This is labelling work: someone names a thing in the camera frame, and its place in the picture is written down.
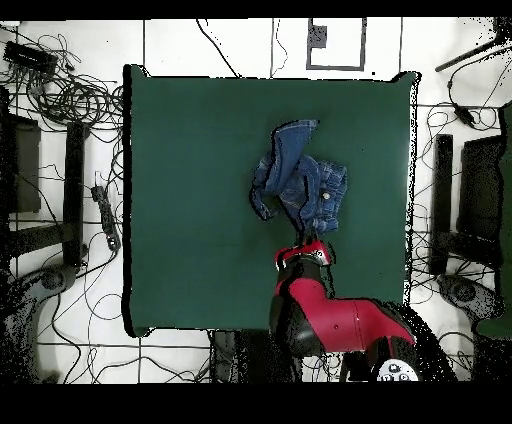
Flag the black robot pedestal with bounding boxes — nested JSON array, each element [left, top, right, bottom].
[[209, 329, 303, 383]]

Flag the dark green table cloth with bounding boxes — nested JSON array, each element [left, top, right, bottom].
[[122, 63, 421, 338]]

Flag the tangled black cables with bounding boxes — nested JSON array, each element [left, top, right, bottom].
[[0, 23, 125, 133]]

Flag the black power adapter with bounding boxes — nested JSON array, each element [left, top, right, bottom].
[[452, 102, 477, 128]]

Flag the black wheeled base leg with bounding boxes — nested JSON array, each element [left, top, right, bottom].
[[435, 273, 505, 321], [0, 263, 79, 383]]

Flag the black case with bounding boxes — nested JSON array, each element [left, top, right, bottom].
[[0, 113, 42, 215]]

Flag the gray square frame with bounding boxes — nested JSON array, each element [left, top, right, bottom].
[[305, 17, 367, 72]]

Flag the black upright bar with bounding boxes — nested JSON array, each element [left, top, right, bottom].
[[429, 133, 455, 276], [61, 120, 91, 268]]

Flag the black panel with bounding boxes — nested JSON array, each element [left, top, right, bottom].
[[456, 134, 505, 241]]

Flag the black tripod leg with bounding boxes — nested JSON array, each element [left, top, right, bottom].
[[434, 17, 512, 74]]

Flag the blue denim jeans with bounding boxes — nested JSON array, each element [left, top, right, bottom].
[[248, 118, 348, 241]]

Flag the black power strip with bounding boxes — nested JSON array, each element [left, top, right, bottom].
[[90, 184, 122, 252]]

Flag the black electronics box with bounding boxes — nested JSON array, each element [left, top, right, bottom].
[[3, 40, 59, 75]]

